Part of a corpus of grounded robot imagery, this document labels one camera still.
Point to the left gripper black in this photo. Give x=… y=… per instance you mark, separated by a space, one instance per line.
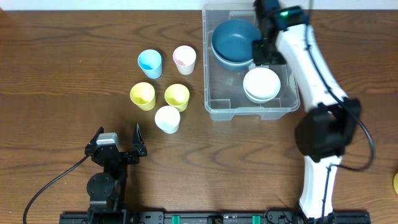
x=125 y=155

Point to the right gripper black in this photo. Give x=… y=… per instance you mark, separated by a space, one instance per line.
x=265 y=54

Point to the dark blue bowl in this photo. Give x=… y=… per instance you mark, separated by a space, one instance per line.
x=232 y=40
x=234 y=68

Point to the white bowl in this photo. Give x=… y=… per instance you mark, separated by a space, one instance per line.
x=261 y=83

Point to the light grey-blue bowl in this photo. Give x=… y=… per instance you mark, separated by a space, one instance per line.
x=258 y=100

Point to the yellow bowl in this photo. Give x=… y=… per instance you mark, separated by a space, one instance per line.
x=395 y=183

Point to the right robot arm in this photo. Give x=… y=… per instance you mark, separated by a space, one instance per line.
x=332 y=117

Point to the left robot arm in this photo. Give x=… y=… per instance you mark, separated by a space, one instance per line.
x=106 y=189

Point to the clear plastic storage container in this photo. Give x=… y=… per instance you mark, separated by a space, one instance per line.
x=224 y=92

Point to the yellow cup on left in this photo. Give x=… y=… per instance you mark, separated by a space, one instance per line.
x=143 y=95

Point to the yellow cup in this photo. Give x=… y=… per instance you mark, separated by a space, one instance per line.
x=143 y=95
x=177 y=95

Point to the white plastic cup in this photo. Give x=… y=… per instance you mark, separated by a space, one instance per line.
x=167 y=118

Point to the yellow cup on right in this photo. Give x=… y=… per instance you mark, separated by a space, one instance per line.
x=177 y=95

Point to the pink plastic cup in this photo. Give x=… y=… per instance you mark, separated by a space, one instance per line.
x=185 y=58

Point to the light blue plastic cup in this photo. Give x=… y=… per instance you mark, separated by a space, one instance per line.
x=150 y=61

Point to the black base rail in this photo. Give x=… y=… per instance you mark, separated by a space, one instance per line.
x=270 y=216

